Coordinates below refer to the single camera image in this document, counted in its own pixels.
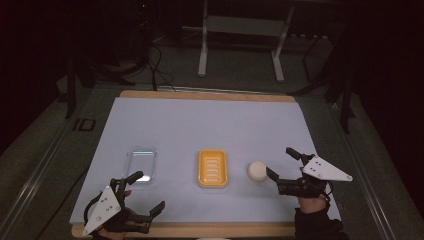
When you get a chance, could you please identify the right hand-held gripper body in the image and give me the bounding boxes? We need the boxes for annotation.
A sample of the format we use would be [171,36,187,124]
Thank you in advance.
[276,153,354,200]

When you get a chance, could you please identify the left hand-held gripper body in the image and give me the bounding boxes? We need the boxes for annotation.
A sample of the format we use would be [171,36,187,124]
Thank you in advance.
[82,178,152,237]

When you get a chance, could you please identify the clear plastic tray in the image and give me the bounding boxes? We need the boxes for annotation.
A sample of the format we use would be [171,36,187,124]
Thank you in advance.
[122,145,158,185]

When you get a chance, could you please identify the round white soap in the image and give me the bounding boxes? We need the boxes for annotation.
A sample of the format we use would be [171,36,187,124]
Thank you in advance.
[247,161,269,183]

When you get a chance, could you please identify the yellow soap dish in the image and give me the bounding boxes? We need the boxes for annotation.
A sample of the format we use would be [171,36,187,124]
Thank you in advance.
[197,148,230,189]

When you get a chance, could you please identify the person's left hand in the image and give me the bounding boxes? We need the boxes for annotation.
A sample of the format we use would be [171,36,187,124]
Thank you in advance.
[95,189,133,240]

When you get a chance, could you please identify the person's right hand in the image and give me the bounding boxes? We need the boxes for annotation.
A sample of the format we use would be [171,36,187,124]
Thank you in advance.
[296,193,330,215]

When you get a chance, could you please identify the black stand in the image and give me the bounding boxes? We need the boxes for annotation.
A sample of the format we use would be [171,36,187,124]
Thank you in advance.
[287,34,357,135]
[64,49,136,120]

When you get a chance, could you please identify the light blue mat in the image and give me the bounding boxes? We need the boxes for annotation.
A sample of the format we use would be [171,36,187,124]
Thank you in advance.
[69,96,342,225]

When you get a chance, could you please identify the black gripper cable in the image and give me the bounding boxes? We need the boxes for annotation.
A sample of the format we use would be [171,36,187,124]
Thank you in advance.
[83,191,105,228]

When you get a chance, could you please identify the metal floor rail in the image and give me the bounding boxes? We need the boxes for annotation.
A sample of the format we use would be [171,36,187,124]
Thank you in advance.
[328,103,398,240]
[0,114,79,234]

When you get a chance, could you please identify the black floor cables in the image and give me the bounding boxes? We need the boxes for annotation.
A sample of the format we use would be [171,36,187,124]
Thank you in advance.
[145,43,178,92]

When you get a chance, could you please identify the white metal frame stand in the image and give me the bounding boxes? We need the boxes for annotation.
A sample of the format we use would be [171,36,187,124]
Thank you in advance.
[182,0,296,84]

